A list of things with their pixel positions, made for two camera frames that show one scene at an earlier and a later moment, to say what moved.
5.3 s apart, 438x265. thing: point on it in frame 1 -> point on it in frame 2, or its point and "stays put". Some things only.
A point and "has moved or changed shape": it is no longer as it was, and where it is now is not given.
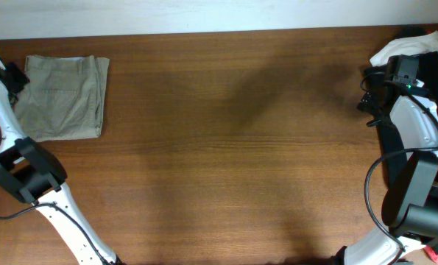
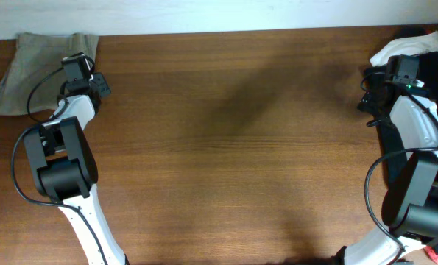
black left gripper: x=15 y=79 -> x=99 y=85
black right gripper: x=369 y=102 stays put
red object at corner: x=431 y=252 stays put
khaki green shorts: x=64 y=99 has moved or changed shape
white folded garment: x=436 y=41 stays put
